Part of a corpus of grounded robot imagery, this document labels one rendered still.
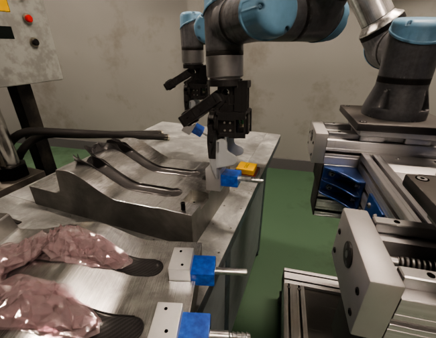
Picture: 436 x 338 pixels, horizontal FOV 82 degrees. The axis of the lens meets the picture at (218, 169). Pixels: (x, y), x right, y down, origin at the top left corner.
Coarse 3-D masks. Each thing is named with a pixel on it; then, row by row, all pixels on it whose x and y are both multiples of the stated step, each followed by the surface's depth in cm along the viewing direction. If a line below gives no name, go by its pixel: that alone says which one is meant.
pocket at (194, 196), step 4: (192, 192) 62; (196, 192) 62; (200, 192) 61; (204, 192) 61; (188, 196) 61; (192, 196) 63; (196, 196) 62; (200, 196) 62; (204, 196) 61; (208, 196) 60; (184, 200) 59; (188, 200) 61; (192, 200) 62; (196, 200) 62; (200, 200) 62; (204, 200) 62; (204, 204) 59
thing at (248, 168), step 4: (240, 164) 87; (244, 164) 87; (248, 164) 87; (252, 164) 87; (256, 164) 87; (236, 168) 85; (240, 168) 84; (244, 168) 84; (248, 168) 84; (252, 168) 84; (256, 168) 88; (244, 172) 84; (248, 172) 84; (252, 172) 83
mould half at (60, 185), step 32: (128, 160) 72; (160, 160) 78; (32, 192) 70; (64, 192) 65; (96, 192) 60; (128, 192) 62; (224, 192) 73; (128, 224) 61; (160, 224) 57; (192, 224) 53
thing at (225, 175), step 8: (208, 168) 58; (224, 168) 60; (208, 176) 58; (224, 176) 57; (232, 176) 57; (240, 176) 58; (208, 184) 59; (216, 184) 58; (224, 184) 58; (232, 184) 57
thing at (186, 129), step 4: (196, 124) 98; (184, 128) 96; (188, 128) 96; (192, 128) 96; (196, 128) 96; (200, 128) 98; (204, 128) 99; (184, 132) 97; (188, 132) 97; (192, 132) 97; (196, 132) 97; (200, 132) 97; (204, 132) 99; (200, 136) 98
